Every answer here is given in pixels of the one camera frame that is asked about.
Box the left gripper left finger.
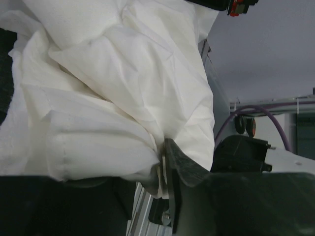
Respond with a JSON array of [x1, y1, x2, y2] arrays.
[[0, 176, 135, 236]]

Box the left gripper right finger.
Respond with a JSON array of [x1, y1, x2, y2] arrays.
[[164, 139, 315, 236]]

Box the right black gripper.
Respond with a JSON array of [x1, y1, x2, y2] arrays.
[[188, 0, 258, 16]]

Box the white skirt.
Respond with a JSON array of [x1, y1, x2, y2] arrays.
[[0, 0, 218, 197]]

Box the dark grey dotted skirt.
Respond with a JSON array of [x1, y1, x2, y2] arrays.
[[0, 29, 17, 124]]

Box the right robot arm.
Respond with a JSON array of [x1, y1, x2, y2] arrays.
[[211, 105, 315, 174]]

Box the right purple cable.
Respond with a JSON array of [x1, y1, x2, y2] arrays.
[[214, 105, 315, 152]]

